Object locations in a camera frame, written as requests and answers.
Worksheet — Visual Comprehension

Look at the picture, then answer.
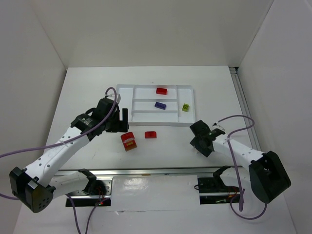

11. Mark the red arched lego block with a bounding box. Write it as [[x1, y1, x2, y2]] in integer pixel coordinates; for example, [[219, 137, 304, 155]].
[[120, 132, 135, 144]]

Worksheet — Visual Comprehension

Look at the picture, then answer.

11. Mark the orange lego plate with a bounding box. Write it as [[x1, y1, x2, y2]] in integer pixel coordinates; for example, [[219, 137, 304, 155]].
[[123, 140, 137, 152]]

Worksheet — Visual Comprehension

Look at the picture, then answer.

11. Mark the red curved lego brick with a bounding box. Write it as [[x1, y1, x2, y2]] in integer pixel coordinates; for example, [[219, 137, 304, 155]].
[[144, 131, 157, 138]]

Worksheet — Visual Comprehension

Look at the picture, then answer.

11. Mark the green lego plate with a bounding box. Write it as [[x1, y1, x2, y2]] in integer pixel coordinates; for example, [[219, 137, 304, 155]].
[[182, 103, 190, 112]]

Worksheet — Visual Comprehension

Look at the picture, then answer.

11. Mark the blue lego plate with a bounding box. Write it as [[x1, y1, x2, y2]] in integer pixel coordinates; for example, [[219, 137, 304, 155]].
[[155, 102, 167, 110]]

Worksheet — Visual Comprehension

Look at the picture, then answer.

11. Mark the red lego plate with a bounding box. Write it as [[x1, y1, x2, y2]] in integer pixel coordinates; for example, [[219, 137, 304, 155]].
[[156, 87, 167, 95]]

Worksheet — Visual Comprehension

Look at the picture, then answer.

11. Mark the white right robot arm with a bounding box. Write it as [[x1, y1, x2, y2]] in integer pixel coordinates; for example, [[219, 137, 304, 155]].
[[190, 120, 291, 204]]

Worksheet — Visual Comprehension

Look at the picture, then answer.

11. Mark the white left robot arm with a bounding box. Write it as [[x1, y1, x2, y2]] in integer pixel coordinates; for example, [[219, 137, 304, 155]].
[[9, 97, 129, 213]]

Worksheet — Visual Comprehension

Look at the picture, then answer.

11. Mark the white compartment tray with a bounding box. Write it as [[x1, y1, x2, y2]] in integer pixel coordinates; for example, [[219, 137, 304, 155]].
[[116, 84, 196, 127]]

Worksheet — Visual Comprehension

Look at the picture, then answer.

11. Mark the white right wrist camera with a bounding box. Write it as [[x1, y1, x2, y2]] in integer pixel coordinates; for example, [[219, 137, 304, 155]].
[[213, 121, 226, 132]]

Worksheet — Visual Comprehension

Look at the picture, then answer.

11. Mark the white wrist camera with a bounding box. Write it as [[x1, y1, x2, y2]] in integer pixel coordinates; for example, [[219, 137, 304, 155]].
[[105, 93, 121, 104], [213, 121, 226, 132]]

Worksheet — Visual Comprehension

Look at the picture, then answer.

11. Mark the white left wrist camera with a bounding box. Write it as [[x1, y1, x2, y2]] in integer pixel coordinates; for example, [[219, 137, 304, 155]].
[[105, 93, 121, 104]]

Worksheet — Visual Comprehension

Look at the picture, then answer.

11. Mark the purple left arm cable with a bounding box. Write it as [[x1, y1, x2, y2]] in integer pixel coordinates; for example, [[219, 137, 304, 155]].
[[0, 87, 119, 234]]

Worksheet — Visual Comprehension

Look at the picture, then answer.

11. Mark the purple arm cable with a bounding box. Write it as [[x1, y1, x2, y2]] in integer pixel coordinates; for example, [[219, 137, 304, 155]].
[[0, 87, 119, 234], [214, 115, 268, 220]]

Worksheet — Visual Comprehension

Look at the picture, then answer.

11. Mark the aluminium front rail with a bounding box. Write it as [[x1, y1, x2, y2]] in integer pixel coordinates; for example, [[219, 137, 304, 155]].
[[55, 166, 244, 178]]

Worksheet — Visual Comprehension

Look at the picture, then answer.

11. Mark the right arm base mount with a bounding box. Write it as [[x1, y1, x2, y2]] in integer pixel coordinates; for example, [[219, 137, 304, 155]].
[[194, 177, 240, 205]]

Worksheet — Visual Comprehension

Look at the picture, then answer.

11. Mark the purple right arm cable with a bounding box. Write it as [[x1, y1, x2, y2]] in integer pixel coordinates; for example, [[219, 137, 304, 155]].
[[214, 115, 268, 220]]

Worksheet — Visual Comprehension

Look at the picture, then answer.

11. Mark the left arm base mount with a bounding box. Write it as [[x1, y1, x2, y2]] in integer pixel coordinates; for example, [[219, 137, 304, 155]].
[[69, 176, 113, 207]]

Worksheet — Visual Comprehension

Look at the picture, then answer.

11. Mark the aluminium side rail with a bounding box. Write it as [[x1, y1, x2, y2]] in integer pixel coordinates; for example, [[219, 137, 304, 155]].
[[229, 67, 261, 150]]

